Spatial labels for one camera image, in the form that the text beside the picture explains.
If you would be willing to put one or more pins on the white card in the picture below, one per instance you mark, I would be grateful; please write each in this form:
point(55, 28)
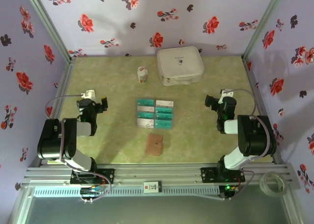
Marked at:
point(164, 104)
point(145, 123)
point(145, 109)

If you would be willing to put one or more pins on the teal VIP card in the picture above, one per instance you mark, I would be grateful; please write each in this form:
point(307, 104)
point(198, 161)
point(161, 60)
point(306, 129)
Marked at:
point(164, 124)
point(164, 110)
point(164, 116)

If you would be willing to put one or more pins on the brown leather card holder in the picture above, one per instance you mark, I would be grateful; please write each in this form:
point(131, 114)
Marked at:
point(153, 146)

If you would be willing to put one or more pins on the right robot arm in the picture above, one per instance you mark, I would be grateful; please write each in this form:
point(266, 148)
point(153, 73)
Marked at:
point(255, 135)

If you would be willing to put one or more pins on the white zipped medicine case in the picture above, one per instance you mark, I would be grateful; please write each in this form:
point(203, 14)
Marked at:
point(180, 67)

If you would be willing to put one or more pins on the white pill bottle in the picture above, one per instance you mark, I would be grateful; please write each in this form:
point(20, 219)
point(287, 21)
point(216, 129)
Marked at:
point(142, 75)

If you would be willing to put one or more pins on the green circuit board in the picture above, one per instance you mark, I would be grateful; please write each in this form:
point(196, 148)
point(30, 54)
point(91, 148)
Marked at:
point(90, 191)
point(231, 188)

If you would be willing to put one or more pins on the clear tape roll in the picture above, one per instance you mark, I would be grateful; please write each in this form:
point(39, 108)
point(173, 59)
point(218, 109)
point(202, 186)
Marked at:
point(261, 184)

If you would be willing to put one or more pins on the black white label tag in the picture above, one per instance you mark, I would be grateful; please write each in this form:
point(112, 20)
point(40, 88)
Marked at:
point(152, 187)

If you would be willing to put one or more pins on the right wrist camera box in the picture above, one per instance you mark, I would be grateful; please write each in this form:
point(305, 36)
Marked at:
point(227, 94)

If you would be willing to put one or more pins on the aluminium table side rail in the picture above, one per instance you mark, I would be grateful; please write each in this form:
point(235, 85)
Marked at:
point(253, 86)
point(62, 86)

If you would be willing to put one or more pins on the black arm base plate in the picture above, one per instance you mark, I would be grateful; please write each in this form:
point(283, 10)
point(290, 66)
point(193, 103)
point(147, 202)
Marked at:
point(208, 175)
point(108, 175)

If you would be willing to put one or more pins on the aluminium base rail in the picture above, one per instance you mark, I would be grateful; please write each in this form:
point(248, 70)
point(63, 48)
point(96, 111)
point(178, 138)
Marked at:
point(159, 173)

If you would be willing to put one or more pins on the aluminium frame post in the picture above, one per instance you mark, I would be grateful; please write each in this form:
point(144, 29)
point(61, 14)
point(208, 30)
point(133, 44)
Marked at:
point(261, 25)
point(50, 25)

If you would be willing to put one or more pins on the aluminium lower frame bar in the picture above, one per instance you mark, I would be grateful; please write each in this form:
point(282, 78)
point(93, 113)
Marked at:
point(19, 206)
point(293, 209)

